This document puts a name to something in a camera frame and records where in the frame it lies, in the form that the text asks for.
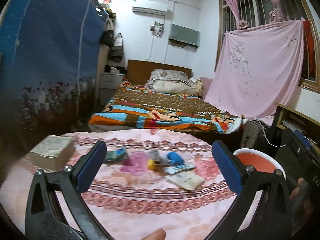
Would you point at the wall photo cluster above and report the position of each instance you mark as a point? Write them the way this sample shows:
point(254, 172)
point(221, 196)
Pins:
point(158, 30)

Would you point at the wooden desk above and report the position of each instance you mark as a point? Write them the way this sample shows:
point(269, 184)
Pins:
point(300, 112)

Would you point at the wooden bed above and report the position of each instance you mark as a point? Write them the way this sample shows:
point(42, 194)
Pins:
point(140, 70)

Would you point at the grey wall-mounted appliance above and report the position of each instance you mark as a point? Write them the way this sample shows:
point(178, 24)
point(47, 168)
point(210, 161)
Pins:
point(183, 35)

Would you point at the small yellow object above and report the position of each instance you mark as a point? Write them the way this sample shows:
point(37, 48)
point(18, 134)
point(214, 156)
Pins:
point(151, 165)

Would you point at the blue fabric wardrobe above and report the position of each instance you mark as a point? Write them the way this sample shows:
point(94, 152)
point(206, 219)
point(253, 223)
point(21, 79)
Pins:
point(45, 42)

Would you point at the beige paper tissue pack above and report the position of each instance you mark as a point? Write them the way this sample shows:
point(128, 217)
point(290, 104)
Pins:
point(51, 152)

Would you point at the red hanging cloth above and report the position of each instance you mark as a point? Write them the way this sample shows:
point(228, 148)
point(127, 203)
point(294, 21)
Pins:
point(310, 50)

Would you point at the folded floral quilt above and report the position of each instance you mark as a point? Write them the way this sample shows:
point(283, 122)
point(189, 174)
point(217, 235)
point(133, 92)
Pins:
point(197, 86)

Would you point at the pink floral bed cover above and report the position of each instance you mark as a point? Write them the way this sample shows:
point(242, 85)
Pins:
point(150, 205)

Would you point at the white wrapper with blue print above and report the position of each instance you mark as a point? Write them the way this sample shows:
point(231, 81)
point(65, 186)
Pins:
point(180, 168)

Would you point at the dark quilted bag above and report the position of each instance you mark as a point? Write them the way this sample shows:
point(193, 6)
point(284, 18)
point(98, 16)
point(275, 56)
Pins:
point(252, 135)

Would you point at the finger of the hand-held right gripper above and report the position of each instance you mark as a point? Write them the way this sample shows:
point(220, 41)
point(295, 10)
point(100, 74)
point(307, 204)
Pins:
point(303, 141)

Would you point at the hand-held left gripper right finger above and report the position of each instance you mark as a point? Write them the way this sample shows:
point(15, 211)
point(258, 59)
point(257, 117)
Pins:
point(227, 167)

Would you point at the pink hanging sheet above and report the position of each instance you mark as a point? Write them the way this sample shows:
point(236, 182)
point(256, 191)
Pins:
point(260, 75)

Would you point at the colourful patterned blanket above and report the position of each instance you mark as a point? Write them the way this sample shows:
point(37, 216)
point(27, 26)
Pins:
point(155, 107)

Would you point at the white packet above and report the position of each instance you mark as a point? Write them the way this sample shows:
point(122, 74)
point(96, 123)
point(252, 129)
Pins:
point(186, 181)

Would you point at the white and brown handbag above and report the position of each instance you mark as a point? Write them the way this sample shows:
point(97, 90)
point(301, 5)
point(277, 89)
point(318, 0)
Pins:
point(117, 51)

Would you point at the stack of papers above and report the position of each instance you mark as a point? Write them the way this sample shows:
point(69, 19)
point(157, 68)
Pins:
point(292, 126)

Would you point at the cream pillow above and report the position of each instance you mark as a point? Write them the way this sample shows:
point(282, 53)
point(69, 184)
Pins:
point(172, 88)

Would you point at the orange plastic basin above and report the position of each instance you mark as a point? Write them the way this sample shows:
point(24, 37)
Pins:
point(255, 160)

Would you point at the white air conditioner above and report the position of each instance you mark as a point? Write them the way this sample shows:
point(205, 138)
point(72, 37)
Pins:
point(150, 6)

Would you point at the person's right hand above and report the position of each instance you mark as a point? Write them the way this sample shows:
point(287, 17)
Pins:
point(297, 188)

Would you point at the blue plastic bag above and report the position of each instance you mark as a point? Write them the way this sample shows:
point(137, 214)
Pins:
point(175, 158)

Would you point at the pink knotted curtain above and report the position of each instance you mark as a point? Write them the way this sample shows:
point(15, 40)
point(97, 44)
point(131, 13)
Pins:
point(232, 2)
point(273, 7)

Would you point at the person's left hand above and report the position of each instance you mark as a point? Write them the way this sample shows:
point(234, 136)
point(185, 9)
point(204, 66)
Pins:
point(155, 235)

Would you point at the pile of colourful items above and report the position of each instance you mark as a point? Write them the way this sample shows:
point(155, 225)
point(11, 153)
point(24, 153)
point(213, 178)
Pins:
point(107, 8)

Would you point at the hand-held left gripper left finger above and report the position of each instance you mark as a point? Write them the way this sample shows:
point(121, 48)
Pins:
point(91, 167)

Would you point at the green wrapper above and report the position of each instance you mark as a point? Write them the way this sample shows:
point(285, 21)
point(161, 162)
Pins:
point(113, 156)

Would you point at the white nightstand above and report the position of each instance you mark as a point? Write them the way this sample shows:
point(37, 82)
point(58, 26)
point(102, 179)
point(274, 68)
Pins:
point(110, 87)

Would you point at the floral pillow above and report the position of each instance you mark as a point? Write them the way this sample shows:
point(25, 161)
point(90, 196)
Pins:
point(170, 76)

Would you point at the black handbag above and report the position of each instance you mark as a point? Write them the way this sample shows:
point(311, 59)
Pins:
point(107, 38)

